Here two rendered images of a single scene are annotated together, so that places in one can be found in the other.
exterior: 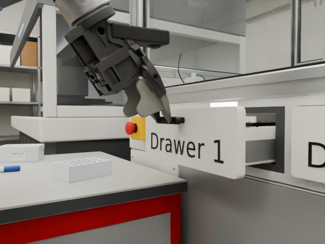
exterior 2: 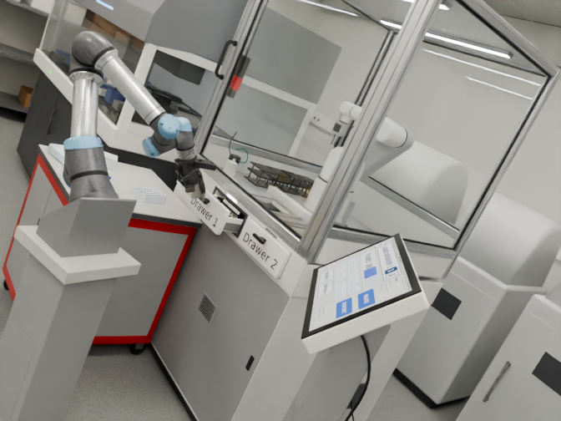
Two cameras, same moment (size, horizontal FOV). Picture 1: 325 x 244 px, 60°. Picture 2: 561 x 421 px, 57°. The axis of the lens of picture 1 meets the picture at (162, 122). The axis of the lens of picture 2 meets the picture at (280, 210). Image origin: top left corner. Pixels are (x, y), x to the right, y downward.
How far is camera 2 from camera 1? 1.68 m
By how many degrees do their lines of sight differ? 17
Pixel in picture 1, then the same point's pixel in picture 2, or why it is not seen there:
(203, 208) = (204, 239)
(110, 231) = (158, 233)
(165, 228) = (182, 240)
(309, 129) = (248, 228)
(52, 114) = (125, 128)
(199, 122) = (214, 207)
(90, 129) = not seen: hidden behind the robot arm
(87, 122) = not seen: hidden behind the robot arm
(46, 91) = (127, 110)
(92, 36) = (184, 165)
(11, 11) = not seen: outside the picture
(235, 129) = (223, 218)
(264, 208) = (227, 248)
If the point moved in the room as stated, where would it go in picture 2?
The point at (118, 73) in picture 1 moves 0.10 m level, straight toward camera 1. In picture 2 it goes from (189, 182) to (190, 190)
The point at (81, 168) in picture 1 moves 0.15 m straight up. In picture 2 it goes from (151, 197) to (163, 166)
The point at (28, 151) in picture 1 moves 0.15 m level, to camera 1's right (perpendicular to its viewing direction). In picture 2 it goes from (109, 162) to (139, 174)
